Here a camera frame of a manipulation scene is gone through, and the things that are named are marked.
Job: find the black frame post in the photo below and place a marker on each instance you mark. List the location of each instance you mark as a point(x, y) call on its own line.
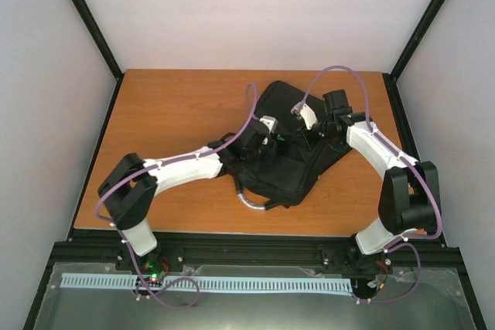
point(419, 32)
point(97, 36)

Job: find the black student bag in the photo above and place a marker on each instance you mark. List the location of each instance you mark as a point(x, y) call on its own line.
point(285, 173)

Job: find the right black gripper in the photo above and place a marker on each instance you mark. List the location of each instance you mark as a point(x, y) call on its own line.
point(306, 141)

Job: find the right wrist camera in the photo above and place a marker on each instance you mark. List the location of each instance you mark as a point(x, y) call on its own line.
point(305, 113)

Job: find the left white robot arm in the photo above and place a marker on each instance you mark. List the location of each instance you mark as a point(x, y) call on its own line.
point(126, 195)

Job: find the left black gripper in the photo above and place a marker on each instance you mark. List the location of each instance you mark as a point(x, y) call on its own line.
point(270, 154)

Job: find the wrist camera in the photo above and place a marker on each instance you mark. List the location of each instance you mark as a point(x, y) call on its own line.
point(269, 122)
point(305, 113)

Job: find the light blue cable duct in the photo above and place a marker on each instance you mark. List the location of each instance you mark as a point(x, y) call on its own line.
point(213, 285)

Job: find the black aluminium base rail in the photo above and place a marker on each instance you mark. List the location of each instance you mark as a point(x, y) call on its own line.
point(328, 255)

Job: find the right black frame post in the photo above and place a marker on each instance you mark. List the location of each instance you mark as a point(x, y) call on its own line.
point(419, 32)

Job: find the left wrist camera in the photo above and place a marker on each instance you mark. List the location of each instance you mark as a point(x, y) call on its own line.
point(269, 122)

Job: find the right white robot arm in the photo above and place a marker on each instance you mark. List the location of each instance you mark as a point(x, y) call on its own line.
point(410, 188)

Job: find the silver bag handle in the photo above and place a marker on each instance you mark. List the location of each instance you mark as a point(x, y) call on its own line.
point(248, 203)

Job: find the left black frame post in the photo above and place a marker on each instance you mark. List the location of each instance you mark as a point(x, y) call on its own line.
point(97, 36)

